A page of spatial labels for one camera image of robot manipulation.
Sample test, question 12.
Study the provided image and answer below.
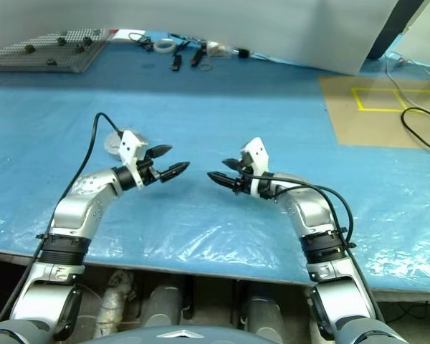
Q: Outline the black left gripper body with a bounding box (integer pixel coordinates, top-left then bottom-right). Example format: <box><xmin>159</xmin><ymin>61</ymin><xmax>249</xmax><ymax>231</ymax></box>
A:
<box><xmin>138</xmin><ymin>156</ymin><xmax>163</xmax><ymax>186</ymax></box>

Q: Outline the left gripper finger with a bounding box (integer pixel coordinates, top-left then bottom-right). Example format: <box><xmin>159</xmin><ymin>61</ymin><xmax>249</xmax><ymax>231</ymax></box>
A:
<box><xmin>145</xmin><ymin>144</ymin><xmax>173</xmax><ymax>158</ymax></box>
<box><xmin>158</xmin><ymin>161</ymin><xmax>191</xmax><ymax>182</ymax></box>

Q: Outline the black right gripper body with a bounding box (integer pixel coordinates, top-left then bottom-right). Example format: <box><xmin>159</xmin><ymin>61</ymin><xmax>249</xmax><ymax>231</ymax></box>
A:
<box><xmin>232</xmin><ymin>158</ymin><xmax>254</xmax><ymax>197</ymax></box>

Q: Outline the silver motor end cover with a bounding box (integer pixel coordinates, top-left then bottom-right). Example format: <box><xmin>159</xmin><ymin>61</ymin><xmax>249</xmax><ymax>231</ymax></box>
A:
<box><xmin>103</xmin><ymin>128</ymin><xmax>147</xmax><ymax>156</ymax></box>

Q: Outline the blue table mat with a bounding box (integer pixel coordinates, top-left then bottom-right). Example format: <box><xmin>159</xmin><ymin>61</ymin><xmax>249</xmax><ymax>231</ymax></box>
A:
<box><xmin>0</xmin><ymin>30</ymin><xmax>430</xmax><ymax>291</ymax></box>

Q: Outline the clear plastic film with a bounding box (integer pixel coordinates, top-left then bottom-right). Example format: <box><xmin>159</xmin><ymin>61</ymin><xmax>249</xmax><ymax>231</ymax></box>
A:
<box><xmin>0</xmin><ymin>89</ymin><xmax>430</xmax><ymax>287</ymax></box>

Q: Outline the slim black tool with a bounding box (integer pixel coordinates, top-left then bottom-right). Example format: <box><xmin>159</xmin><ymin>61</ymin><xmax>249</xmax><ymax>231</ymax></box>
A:
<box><xmin>189</xmin><ymin>42</ymin><xmax>207</xmax><ymax>67</ymax></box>
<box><xmin>170</xmin><ymin>41</ymin><xmax>191</xmax><ymax>72</ymax></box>

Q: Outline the white tape roll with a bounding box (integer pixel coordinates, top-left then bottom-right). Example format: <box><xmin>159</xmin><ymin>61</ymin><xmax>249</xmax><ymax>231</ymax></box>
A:
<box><xmin>153</xmin><ymin>38</ymin><xmax>176</xmax><ymax>54</ymax></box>

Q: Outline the clear plastic bag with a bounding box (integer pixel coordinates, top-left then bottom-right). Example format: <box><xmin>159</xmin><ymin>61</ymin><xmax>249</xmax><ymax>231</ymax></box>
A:
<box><xmin>206</xmin><ymin>40</ymin><xmax>234</xmax><ymax>59</ymax></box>

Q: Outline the white and red packet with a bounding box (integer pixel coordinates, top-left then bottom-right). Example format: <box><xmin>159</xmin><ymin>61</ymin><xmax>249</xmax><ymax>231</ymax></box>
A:
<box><xmin>107</xmin><ymin>28</ymin><xmax>135</xmax><ymax>42</ymax></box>

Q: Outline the brown cardboard sheet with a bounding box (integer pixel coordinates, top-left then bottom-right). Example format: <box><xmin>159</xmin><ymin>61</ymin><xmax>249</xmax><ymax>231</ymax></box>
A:
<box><xmin>318</xmin><ymin>75</ymin><xmax>430</xmax><ymax>150</ymax></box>

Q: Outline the white backdrop board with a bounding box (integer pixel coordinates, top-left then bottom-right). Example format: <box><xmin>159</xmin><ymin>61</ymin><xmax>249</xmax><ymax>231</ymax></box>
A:
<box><xmin>0</xmin><ymin>0</ymin><xmax>404</xmax><ymax>76</ymax></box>

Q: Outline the grey rounded cylinder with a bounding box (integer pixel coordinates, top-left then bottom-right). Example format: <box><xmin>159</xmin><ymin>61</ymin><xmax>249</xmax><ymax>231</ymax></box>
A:
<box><xmin>245</xmin><ymin>295</ymin><xmax>286</xmax><ymax>334</ymax></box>
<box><xmin>143</xmin><ymin>285</ymin><xmax>183</xmax><ymax>327</ymax></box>

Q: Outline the grey perforated peg board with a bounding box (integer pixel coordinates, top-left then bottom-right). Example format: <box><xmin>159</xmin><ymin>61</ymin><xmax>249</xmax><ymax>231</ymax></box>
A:
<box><xmin>0</xmin><ymin>31</ymin><xmax>110</xmax><ymax>75</ymax></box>

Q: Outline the grey robot torso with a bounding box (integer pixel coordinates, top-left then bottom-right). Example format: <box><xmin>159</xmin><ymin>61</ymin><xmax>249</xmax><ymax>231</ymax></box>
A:
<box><xmin>77</xmin><ymin>324</ymin><xmax>298</xmax><ymax>344</ymax></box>

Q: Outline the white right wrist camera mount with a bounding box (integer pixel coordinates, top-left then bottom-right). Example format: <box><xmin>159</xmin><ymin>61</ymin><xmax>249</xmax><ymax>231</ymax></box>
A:
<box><xmin>239</xmin><ymin>137</ymin><xmax>272</xmax><ymax>198</ymax></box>

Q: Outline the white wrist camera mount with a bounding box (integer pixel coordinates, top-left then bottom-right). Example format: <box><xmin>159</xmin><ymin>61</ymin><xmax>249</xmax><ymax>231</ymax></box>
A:
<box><xmin>118</xmin><ymin>130</ymin><xmax>150</xmax><ymax>189</ymax></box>
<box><xmin>239</xmin><ymin>137</ymin><xmax>272</xmax><ymax>198</ymax></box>

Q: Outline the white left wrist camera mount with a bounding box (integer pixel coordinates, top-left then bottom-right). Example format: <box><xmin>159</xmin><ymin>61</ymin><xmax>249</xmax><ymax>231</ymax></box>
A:
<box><xmin>118</xmin><ymin>130</ymin><xmax>150</xmax><ymax>189</ymax></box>

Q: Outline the tangled thin black cable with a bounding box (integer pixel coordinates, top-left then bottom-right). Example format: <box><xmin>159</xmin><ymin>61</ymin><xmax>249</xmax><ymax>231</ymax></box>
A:
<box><xmin>128</xmin><ymin>32</ymin><xmax>155</xmax><ymax>53</ymax></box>

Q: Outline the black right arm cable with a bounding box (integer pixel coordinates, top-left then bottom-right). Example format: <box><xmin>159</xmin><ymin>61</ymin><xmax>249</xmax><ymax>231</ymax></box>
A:
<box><xmin>242</xmin><ymin>171</ymin><xmax>386</xmax><ymax>322</ymax></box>

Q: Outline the thick black power cable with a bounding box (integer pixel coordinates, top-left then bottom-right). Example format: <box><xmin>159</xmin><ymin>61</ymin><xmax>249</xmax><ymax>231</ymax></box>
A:
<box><xmin>401</xmin><ymin>106</ymin><xmax>430</xmax><ymax>157</ymax></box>

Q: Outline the thin white cable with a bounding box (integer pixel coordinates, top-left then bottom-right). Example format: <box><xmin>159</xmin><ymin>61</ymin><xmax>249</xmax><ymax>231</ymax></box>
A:
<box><xmin>385</xmin><ymin>49</ymin><xmax>430</xmax><ymax>108</ymax></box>

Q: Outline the dark grey post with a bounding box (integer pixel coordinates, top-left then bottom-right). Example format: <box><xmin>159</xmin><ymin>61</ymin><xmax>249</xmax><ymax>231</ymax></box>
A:
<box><xmin>365</xmin><ymin>0</ymin><xmax>430</xmax><ymax>60</ymax></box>

